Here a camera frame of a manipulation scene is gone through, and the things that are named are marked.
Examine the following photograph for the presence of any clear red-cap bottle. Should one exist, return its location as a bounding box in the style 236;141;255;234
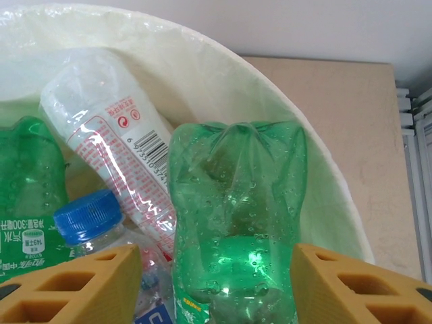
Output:
38;49;182;259

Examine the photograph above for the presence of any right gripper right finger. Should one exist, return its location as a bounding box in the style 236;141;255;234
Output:
292;242;432;324

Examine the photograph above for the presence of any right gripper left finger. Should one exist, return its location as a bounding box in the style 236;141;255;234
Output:
0;244;142;324

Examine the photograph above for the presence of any translucent bin liner bag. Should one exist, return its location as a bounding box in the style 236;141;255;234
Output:
0;5;375;267

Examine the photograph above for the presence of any crushed green soda bottle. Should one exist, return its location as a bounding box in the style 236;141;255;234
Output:
167;120;308;324
0;115;70;284

